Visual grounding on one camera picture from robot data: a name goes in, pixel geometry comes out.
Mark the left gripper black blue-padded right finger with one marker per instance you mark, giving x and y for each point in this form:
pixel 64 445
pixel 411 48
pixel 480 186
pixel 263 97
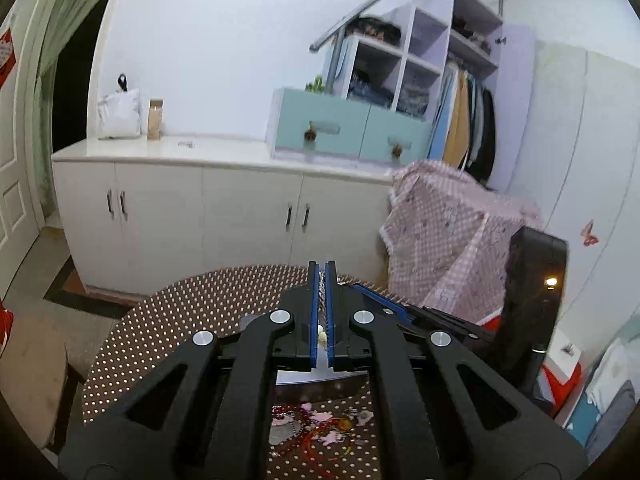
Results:
pixel 441 412

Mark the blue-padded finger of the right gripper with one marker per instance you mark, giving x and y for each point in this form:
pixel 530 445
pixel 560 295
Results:
pixel 384 303

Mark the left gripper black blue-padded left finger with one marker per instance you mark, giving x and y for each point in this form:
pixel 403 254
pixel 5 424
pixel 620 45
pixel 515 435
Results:
pixel 205 411

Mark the pink white charm keychain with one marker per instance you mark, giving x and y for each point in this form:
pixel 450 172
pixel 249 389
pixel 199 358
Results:
pixel 326 428

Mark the clear round pendant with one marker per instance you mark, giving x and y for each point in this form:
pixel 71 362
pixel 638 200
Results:
pixel 363 417

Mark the dark grey storage box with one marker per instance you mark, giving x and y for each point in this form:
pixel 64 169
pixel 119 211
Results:
pixel 320 377

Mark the brown polka dot tablecloth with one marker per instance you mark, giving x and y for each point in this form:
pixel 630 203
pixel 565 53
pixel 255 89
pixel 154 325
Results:
pixel 216 301

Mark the hanging clothes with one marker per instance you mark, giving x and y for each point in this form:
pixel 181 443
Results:
pixel 464 127

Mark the teal drawer unit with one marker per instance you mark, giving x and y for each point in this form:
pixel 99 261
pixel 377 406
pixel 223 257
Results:
pixel 314 124

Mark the white low cabinet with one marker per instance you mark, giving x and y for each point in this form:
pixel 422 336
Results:
pixel 139 215

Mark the red cartoon poster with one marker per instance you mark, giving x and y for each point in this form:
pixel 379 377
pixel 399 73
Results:
pixel 6 323

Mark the lilac open shelf wardrobe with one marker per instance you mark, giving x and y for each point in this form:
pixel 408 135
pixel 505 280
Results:
pixel 434 33

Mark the white panel door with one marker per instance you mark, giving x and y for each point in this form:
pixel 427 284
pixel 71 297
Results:
pixel 19 227

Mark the brown paper package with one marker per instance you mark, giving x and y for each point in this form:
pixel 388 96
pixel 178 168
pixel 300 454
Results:
pixel 155 119

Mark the white plastic bag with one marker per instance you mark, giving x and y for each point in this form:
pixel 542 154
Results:
pixel 119 113

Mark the pink butterfly wall sticker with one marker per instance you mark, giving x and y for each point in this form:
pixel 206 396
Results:
pixel 588 238

